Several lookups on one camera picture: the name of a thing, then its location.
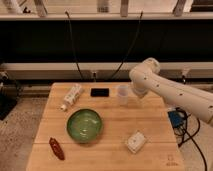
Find translucent white cup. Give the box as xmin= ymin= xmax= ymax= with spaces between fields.
xmin=117 ymin=85 xmax=129 ymax=105

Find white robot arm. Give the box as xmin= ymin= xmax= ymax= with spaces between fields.
xmin=129 ymin=58 xmax=213 ymax=127

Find green ceramic bowl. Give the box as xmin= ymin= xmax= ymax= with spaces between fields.
xmin=66 ymin=109 xmax=103 ymax=143

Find black rectangular phone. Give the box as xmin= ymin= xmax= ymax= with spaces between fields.
xmin=90 ymin=88 xmax=109 ymax=97

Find white tube bottle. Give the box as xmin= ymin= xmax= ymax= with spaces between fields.
xmin=60 ymin=84 xmax=83 ymax=111

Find blue connector box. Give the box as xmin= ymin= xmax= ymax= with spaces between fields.
xmin=168 ymin=111 xmax=184 ymax=128

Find red-brown elongated object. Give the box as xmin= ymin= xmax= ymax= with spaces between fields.
xmin=49 ymin=138 xmax=65 ymax=160

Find wall power outlet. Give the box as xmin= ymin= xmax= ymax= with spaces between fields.
xmin=91 ymin=70 xmax=98 ymax=82

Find left black hanging cable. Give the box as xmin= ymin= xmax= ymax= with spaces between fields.
xmin=64 ymin=10 xmax=88 ymax=82

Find black hanging cable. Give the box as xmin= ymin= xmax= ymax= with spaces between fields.
xmin=105 ymin=10 xmax=144 ymax=81
xmin=64 ymin=10 xmax=88 ymax=82

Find right black hanging cable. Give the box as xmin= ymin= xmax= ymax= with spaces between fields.
xmin=105 ymin=10 xmax=144 ymax=81

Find black floor cables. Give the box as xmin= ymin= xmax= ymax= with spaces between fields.
xmin=173 ymin=107 xmax=209 ymax=171

